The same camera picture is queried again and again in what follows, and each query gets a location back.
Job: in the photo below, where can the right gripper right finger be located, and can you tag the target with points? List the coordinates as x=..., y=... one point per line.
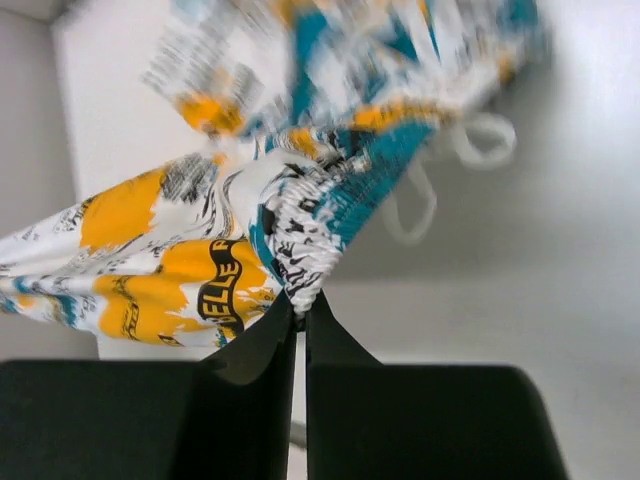
x=370, y=420

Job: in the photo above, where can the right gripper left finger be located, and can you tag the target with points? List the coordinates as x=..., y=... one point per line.
x=224, y=417

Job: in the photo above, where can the white yellow teal printed shorts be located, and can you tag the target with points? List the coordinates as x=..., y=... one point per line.
x=314, y=114

